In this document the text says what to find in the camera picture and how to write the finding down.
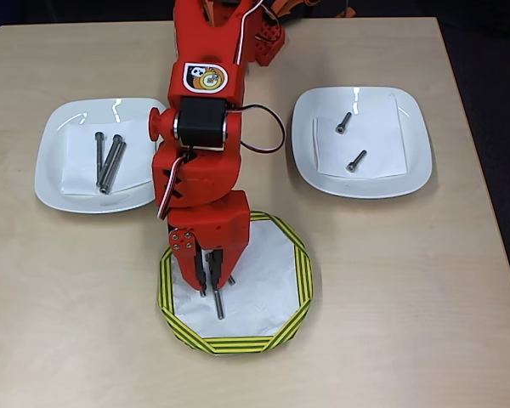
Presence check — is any yellow-green striped paper tray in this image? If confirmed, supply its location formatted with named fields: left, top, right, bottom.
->
left=156, top=211, right=315, bottom=355

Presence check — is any white paper napkin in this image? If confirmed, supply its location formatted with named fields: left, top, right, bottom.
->
left=312, top=93, right=408, bottom=179
left=60, top=118, right=158, bottom=197

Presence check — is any white square plate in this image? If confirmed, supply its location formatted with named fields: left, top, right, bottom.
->
left=33, top=97, right=167, bottom=215
left=291, top=86, right=434, bottom=200

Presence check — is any white red servo cable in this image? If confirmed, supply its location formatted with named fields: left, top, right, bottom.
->
left=234, top=0, right=264, bottom=67
left=156, top=148, right=195, bottom=221

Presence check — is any black red servo cable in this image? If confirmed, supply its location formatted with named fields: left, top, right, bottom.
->
left=225, top=104, right=286, bottom=155

